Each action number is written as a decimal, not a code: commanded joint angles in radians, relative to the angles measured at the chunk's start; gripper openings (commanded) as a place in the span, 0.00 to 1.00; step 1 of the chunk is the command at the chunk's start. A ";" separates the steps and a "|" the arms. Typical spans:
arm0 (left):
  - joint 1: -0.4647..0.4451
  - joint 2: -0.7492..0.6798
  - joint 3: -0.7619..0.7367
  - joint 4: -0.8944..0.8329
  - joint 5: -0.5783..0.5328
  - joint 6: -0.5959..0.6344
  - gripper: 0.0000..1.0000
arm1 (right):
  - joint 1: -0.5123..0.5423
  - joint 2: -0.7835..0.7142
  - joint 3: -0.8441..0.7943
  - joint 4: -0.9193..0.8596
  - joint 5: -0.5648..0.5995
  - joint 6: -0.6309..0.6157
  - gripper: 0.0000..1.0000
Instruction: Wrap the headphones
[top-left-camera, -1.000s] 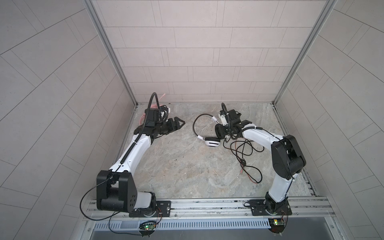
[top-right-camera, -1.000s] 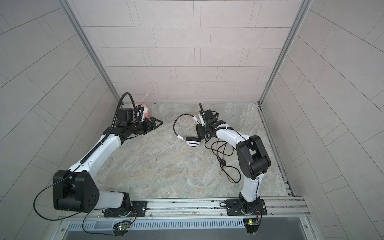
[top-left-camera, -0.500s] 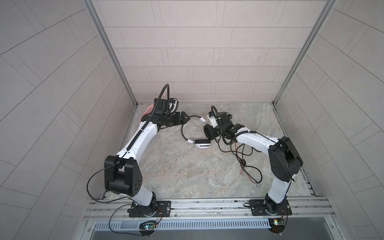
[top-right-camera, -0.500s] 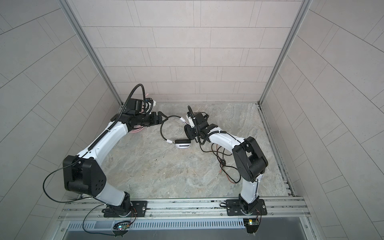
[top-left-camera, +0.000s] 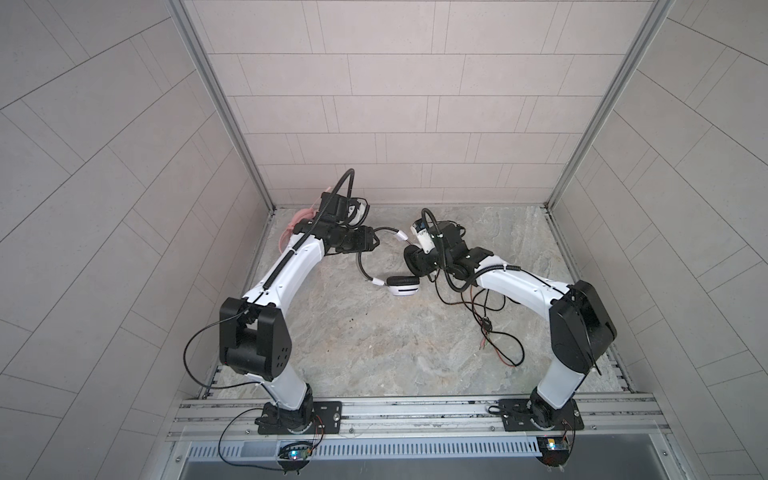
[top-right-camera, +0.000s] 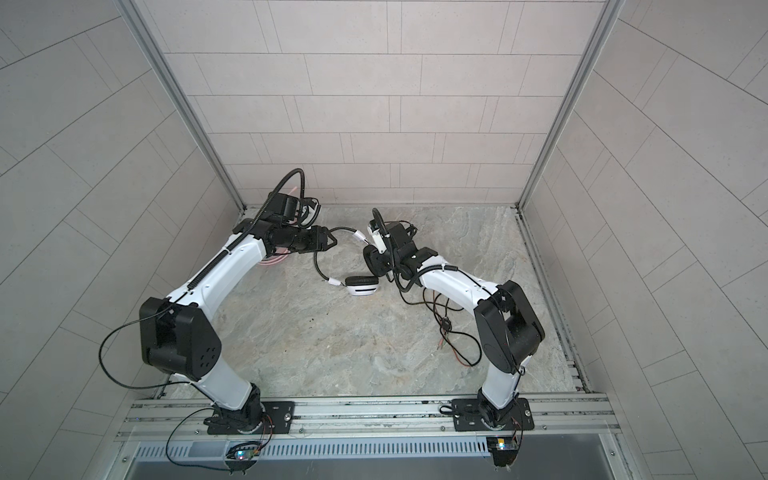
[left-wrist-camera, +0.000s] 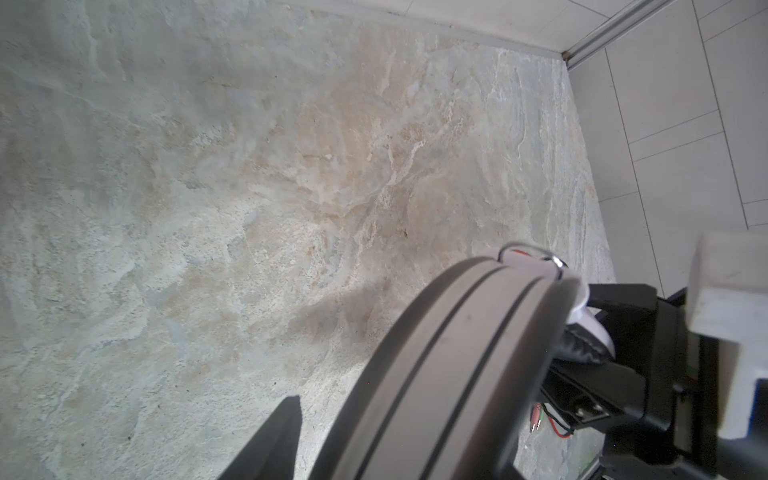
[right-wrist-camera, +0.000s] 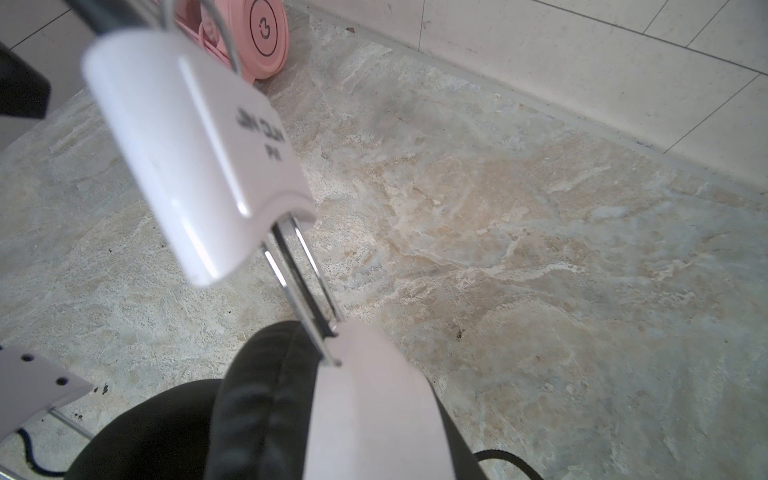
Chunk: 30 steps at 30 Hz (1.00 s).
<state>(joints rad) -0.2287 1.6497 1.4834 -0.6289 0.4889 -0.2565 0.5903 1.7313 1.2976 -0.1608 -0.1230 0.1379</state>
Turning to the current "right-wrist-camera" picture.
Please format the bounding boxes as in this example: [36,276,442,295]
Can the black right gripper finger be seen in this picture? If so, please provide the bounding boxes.
[0,44,51,119]

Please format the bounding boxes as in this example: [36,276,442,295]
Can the white black headphones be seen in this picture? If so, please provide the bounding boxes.
[0,0,490,480]

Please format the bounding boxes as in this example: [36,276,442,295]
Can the pink headphones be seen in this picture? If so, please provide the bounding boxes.
[172,0,290,84]

